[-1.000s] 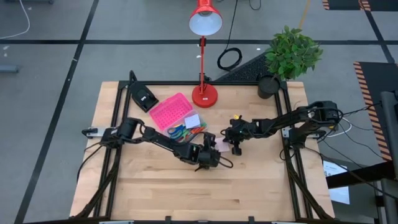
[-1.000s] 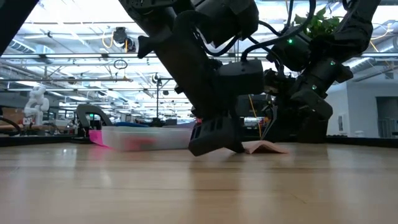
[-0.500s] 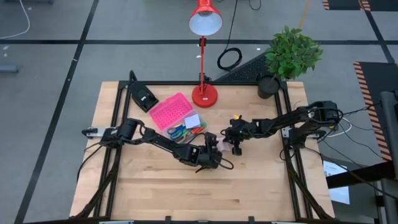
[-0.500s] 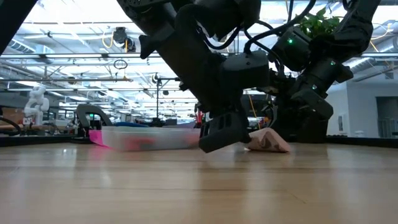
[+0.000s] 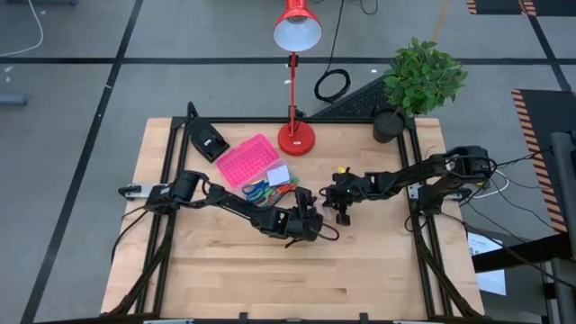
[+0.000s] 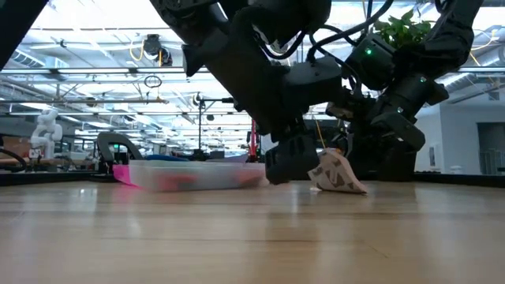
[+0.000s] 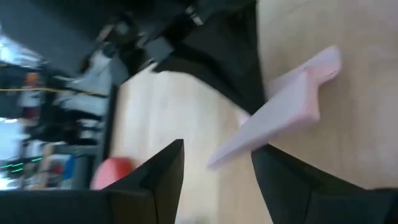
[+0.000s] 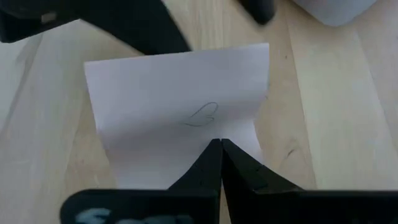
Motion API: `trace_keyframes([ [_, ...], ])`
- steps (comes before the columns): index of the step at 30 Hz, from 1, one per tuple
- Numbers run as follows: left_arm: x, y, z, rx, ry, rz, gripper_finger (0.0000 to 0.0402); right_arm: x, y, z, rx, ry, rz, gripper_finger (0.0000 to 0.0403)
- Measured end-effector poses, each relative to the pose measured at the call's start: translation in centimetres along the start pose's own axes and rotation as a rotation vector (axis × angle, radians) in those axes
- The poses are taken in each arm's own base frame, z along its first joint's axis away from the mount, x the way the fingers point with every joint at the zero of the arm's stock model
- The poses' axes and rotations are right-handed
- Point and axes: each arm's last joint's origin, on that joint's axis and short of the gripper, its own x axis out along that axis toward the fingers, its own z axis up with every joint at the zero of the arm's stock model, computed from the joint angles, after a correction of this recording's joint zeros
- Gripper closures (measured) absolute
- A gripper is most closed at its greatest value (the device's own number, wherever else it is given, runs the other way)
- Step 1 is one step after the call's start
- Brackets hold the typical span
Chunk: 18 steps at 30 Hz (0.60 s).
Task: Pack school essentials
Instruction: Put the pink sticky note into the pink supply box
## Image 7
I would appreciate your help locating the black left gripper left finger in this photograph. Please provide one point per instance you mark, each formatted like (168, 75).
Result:
(140, 199)

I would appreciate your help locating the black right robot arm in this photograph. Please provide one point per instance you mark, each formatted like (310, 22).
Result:
(224, 46)

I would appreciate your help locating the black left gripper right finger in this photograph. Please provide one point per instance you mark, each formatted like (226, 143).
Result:
(304, 196)

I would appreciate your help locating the red rounded object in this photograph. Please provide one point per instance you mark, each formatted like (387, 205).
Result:
(112, 171)

